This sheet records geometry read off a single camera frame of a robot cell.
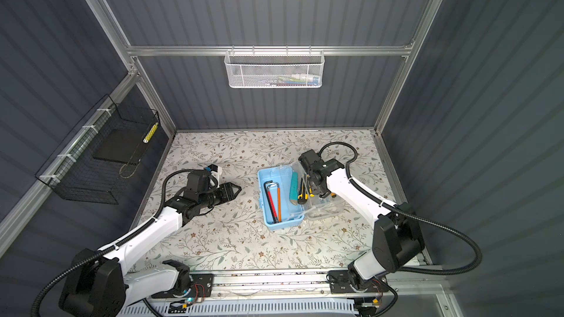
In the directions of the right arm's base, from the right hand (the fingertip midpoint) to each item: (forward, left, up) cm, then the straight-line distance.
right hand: (328, 186), depth 85 cm
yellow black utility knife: (-3, +10, -3) cm, 11 cm away
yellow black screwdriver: (-4, +7, +1) cm, 8 cm away
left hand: (-2, +35, +1) cm, 36 cm away
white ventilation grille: (-38, -4, -13) cm, 40 cm away
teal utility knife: (-2, +14, -3) cm, 14 cm away
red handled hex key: (-2, +23, -11) cm, 26 cm away
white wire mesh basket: (+59, +24, +16) cm, 65 cm away
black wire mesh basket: (-1, +79, +19) cm, 82 cm away
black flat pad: (+6, +74, +18) cm, 77 cm away
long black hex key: (-1, +24, -11) cm, 27 cm away
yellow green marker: (+10, +68, +18) cm, 71 cm away
